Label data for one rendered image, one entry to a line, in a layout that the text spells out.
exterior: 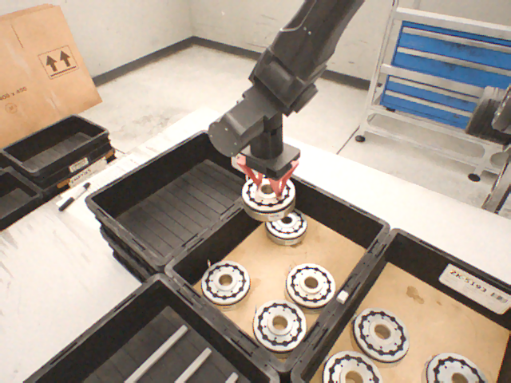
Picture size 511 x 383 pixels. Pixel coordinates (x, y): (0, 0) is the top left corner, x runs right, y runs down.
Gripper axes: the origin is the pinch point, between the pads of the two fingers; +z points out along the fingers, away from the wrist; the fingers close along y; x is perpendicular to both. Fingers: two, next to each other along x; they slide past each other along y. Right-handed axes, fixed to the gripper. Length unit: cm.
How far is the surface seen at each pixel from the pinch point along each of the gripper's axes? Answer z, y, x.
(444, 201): 40, 25, 60
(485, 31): 27, 2, 183
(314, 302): 19.2, 15.2, -5.8
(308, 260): 22.5, 7.7, 3.5
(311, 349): 11.5, 21.1, -16.3
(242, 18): 74, -235, 243
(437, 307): 24.0, 35.1, 11.0
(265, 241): 21.9, -3.5, 1.4
